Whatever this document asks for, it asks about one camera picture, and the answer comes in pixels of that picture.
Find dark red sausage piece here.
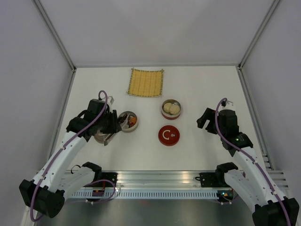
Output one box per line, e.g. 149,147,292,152
119,114,128,124

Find beige lunch box lid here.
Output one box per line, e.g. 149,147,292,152
94,133,106,144

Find white bun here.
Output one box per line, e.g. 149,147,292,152
163,102,173,113
170,104,181,115

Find metal tongs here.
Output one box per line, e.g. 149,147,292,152
104,113,130,146

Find orange carrot piece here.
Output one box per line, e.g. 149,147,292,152
128,116,137,127

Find red lunch box lid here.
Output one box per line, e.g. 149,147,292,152
158,125,180,146

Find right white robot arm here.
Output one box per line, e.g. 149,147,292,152
197,108,300,226

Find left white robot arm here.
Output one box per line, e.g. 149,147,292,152
19,96,121,218

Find beige lunch box container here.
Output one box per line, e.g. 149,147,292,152
119,111,139,132

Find red lunch box container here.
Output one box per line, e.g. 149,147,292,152
161,99,182,120

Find yellow bamboo mat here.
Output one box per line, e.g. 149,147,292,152
127,68,164,97

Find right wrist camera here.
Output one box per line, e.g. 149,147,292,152
222,101,236,111

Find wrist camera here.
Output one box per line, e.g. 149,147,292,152
222,101,236,111
107,96,114,105

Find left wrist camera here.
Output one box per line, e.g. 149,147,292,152
107,96,114,105

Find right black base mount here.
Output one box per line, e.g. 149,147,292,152
194,172,222,188

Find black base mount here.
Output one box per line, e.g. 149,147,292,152
194,172,222,188
92,172,118,188

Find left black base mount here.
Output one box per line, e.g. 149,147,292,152
92,172,118,188

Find white slotted cable duct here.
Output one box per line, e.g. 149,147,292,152
71,189,218,200

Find left aluminium frame post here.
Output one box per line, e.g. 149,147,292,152
32,0,76,72

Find aluminium frame post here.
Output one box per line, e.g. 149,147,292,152
238,0,282,70
32,0,76,72

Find right aluminium frame post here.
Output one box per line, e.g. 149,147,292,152
238,0,282,70

